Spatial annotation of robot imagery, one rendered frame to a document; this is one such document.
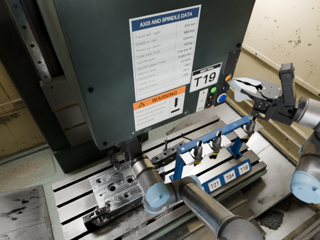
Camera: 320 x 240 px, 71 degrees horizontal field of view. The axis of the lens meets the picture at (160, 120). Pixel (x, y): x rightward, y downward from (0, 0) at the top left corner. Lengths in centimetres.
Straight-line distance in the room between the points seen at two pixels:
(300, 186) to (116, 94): 50
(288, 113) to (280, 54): 80
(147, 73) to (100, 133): 19
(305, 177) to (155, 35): 49
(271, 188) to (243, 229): 111
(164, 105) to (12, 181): 157
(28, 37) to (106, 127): 65
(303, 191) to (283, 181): 100
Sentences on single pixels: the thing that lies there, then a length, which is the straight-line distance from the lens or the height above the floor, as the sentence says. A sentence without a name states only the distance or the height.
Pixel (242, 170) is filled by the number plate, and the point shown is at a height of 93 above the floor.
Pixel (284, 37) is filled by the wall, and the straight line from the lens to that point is 146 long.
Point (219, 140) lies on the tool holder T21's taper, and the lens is 109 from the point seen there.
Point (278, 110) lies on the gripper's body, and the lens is 72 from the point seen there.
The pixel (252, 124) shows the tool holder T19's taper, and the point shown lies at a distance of 121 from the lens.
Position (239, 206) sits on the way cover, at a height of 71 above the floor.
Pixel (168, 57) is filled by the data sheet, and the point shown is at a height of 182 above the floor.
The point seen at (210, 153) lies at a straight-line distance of 110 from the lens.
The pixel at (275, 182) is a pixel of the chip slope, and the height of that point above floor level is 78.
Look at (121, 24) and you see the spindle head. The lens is 44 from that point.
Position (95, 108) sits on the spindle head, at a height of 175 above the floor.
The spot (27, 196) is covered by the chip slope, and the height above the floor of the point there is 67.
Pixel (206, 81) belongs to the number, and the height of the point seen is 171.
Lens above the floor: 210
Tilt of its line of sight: 47 degrees down
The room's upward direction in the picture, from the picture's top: 2 degrees clockwise
